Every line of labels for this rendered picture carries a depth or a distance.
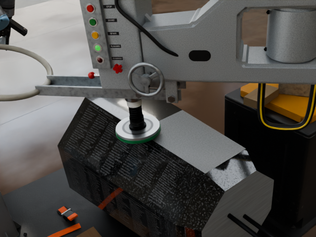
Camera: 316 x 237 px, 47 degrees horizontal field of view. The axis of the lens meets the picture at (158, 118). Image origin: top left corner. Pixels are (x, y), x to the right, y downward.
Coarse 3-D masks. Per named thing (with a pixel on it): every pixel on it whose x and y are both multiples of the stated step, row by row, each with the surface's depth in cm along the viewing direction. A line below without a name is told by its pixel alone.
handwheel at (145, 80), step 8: (136, 64) 137; (144, 64) 136; (152, 64) 136; (128, 72) 140; (160, 72) 136; (128, 80) 141; (144, 80) 139; (160, 80) 138; (136, 88) 143; (160, 88) 139; (144, 96) 143; (152, 96) 143
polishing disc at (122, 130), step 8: (128, 120) 177; (144, 120) 176; (152, 120) 175; (120, 128) 172; (128, 128) 171; (144, 128) 170; (152, 128) 169; (120, 136) 167; (128, 136) 165; (136, 136) 165; (144, 136) 164
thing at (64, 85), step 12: (60, 84) 176; (72, 84) 175; (84, 84) 173; (96, 84) 171; (156, 84) 164; (180, 84) 161; (72, 96) 165; (84, 96) 163; (96, 96) 161; (108, 96) 160; (120, 96) 158; (132, 96) 157; (156, 96) 154; (168, 96) 149; (180, 96) 151
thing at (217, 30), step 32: (224, 0) 123; (256, 0) 120; (288, 0) 118; (160, 32) 134; (192, 32) 131; (224, 32) 128; (160, 64) 141; (192, 64) 138; (224, 64) 135; (256, 64) 133; (288, 64) 130
